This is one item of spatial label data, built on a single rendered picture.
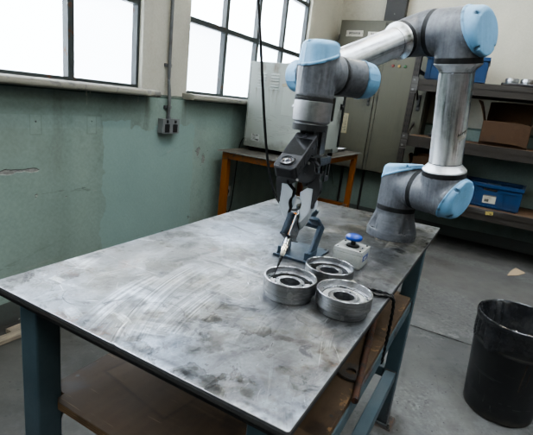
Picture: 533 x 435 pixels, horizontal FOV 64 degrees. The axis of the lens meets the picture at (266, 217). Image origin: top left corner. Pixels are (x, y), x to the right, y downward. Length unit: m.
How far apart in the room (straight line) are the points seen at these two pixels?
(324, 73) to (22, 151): 1.66
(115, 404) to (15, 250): 1.46
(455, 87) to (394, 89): 3.49
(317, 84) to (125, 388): 0.73
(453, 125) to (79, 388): 1.07
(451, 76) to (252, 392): 0.90
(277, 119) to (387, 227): 2.00
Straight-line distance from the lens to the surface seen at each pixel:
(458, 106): 1.22
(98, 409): 0.98
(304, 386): 0.63
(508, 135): 4.24
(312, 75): 0.84
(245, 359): 0.66
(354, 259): 1.05
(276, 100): 3.22
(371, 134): 4.73
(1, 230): 2.27
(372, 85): 0.94
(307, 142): 0.83
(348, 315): 0.79
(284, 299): 0.81
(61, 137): 2.34
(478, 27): 1.18
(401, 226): 1.35
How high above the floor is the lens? 1.17
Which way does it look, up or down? 15 degrees down
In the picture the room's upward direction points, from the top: 7 degrees clockwise
